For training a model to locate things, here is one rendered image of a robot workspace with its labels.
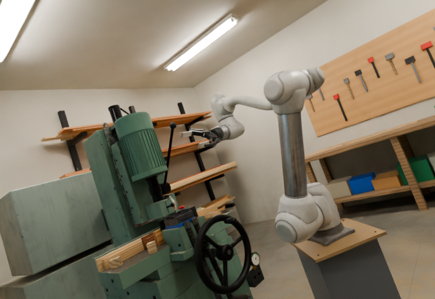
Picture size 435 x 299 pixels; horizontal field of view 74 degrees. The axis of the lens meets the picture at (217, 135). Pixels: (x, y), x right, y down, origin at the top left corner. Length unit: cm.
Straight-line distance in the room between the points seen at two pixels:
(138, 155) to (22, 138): 251
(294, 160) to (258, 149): 357
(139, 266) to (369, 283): 101
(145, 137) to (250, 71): 359
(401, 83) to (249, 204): 294
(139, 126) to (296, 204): 79
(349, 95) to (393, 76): 54
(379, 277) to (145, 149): 120
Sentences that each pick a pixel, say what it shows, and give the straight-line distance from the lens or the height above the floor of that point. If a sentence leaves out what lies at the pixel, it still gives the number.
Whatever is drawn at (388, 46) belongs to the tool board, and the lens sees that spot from 415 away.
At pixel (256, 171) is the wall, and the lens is 495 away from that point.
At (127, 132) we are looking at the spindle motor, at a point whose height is 142.
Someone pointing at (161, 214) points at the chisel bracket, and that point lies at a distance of 140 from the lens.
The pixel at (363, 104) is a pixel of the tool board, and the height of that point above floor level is 125.
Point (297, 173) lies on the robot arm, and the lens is 130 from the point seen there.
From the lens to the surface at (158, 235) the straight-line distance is 134.
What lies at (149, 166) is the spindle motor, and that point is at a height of 124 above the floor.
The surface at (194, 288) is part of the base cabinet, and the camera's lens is 135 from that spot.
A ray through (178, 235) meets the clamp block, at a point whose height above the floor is 93.
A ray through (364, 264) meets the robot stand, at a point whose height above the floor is 50.
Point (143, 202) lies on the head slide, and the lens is 151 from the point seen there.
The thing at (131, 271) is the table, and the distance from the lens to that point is 119.
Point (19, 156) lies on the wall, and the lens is 370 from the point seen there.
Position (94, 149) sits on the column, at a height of 144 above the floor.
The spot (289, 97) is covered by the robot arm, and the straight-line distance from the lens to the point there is 121.
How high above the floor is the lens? 113
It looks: 6 degrees up
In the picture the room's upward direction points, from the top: 20 degrees counter-clockwise
